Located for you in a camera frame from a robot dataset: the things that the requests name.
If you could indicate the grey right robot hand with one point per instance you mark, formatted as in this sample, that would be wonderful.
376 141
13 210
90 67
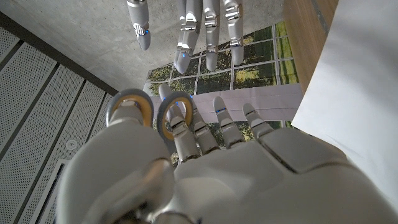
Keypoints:
213 31

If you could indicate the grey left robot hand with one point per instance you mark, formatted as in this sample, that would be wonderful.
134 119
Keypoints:
233 180

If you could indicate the large white paper sheet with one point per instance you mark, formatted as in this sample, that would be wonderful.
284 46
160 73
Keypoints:
357 93

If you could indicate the printed window forest backdrop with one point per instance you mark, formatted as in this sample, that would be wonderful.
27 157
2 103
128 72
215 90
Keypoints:
252 76

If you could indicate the round white ceiling sensor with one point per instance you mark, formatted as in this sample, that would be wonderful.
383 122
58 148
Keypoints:
71 144

